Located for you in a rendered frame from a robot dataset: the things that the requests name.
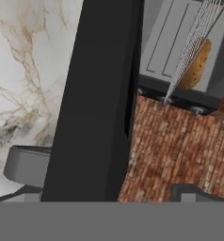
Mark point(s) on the black rail with silver pegs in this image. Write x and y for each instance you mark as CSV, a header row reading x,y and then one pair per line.
x,y
179,94

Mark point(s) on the brown speckled round food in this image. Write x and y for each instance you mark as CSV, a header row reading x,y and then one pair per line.
x,y
197,67

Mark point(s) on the black toaster oven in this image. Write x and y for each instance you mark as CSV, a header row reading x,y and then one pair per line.
x,y
95,103

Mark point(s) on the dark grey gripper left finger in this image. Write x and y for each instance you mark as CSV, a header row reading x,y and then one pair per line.
x,y
26,166

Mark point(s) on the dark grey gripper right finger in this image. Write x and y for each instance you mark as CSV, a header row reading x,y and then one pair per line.
x,y
192,189

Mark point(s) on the grey cupboard door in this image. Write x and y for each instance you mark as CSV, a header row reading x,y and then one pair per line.
x,y
162,40

